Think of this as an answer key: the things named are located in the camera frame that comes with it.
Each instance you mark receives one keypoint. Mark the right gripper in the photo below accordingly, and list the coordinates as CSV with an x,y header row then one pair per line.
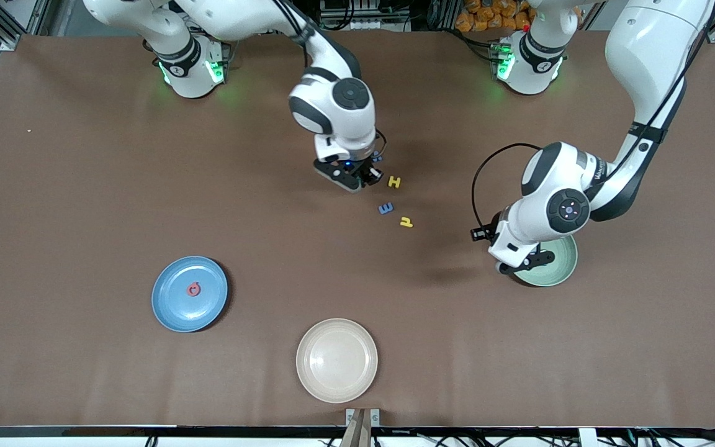
x,y
370,173

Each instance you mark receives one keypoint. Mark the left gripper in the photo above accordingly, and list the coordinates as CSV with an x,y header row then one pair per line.
x,y
486,231

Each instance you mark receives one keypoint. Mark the yellow foam letter H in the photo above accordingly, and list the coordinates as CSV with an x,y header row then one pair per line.
x,y
395,182

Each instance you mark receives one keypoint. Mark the red foam letter G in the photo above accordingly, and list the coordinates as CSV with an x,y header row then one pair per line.
x,y
188,290

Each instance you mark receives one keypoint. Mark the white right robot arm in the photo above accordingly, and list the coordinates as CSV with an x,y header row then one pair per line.
x,y
239,18

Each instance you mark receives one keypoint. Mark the green plate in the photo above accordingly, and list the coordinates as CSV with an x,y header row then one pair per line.
x,y
559,267

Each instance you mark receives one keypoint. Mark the beige plate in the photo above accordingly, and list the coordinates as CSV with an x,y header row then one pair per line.
x,y
337,360

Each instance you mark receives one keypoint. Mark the blue plate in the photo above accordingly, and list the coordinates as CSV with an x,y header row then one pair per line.
x,y
190,316

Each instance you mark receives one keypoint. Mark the blue foam letter E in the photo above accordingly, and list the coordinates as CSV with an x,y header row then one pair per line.
x,y
387,208

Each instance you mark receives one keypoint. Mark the orange packets pile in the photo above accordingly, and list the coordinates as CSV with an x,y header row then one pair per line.
x,y
481,18

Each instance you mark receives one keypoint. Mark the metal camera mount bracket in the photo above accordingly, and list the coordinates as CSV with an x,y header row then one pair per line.
x,y
362,428

